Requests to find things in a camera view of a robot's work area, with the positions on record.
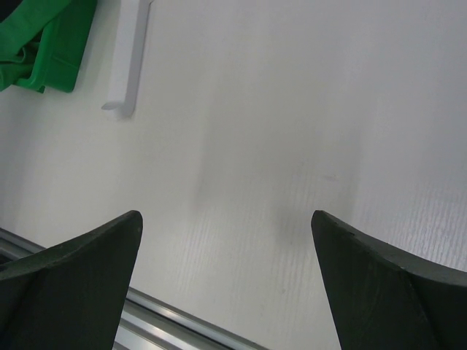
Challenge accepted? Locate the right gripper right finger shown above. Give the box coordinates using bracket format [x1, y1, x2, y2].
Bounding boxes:
[311, 211, 466, 349]

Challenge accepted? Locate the green garment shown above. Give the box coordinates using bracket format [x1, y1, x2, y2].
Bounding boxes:
[1, 1, 71, 90]

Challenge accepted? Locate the silver clothes rack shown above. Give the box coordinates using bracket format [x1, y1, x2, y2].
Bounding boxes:
[101, 0, 152, 120]

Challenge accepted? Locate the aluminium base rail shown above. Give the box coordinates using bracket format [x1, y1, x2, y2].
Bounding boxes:
[1, 233, 257, 349]

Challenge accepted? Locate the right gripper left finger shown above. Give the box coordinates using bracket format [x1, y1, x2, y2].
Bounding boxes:
[1, 211, 143, 349]

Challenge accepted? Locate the green plastic bin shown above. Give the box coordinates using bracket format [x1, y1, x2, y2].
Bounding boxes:
[15, 0, 97, 93]

